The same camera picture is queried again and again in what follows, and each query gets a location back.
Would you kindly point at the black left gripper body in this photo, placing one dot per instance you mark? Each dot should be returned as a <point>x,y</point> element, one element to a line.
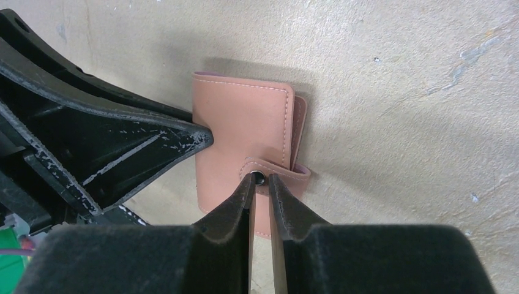
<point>64,166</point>

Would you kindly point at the brown leather card holder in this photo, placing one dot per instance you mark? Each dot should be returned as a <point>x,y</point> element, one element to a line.
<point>257,127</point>

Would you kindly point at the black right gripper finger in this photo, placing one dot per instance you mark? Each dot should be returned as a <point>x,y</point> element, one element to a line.
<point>212,255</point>
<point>170,140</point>
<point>310,255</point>
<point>25,41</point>

